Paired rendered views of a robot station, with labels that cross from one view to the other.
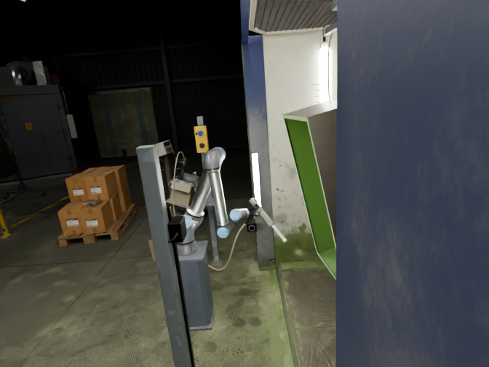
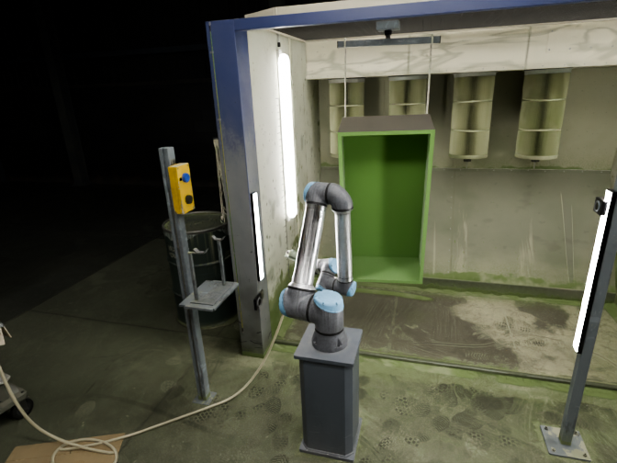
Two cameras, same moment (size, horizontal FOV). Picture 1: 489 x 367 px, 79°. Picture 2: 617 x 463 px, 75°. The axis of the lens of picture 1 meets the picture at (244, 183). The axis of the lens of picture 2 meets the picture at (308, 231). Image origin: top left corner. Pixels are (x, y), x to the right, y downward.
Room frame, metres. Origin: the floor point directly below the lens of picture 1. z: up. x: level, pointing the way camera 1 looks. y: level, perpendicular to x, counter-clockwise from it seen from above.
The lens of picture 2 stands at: (1.74, 2.27, 1.91)
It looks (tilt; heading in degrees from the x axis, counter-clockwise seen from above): 20 degrees down; 285
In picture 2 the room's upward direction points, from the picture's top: 2 degrees counter-clockwise
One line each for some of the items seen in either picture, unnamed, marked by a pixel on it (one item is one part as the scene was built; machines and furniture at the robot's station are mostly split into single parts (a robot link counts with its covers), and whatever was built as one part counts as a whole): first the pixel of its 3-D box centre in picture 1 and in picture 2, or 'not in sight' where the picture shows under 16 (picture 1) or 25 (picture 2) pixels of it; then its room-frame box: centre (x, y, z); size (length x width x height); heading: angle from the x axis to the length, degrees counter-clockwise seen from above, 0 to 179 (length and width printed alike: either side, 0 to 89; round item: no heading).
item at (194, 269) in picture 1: (191, 285); (330, 390); (2.14, 0.51, 0.32); 0.31 x 0.31 x 0.64; 89
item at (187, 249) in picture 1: (185, 245); (329, 333); (2.14, 0.51, 0.69); 0.19 x 0.19 x 0.10
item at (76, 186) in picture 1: (84, 186); not in sight; (4.43, 2.47, 0.69); 0.38 x 0.29 x 0.36; 0
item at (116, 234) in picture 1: (102, 222); not in sight; (4.43, 2.31, 0.07); 1.20 x 0.80 x 0.14; 6
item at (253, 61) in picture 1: (260, 163); (243, 208); (2.87, -0.17, 1.14); 0.18 x 0.18 x 2.29; 89
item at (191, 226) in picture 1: (183, 228); (327, 310); (2.15, 0.50, 0.83); 0.17 x 0.15 x 0.18; 167
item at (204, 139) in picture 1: (201, 139); (181, 188); (2.96, 0.39, 1.42); 0.12 x 0.06 x 0.26; 89
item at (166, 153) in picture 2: (209, 194); (187, 287); (3.02, 0.39, 0.82); 0.06 x 0.06 x 1.64; 89
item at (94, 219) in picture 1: (97, 216); not in sight; (4.03, 2.16, 0.32); 0.38 x 0.29 x 0.36; 6
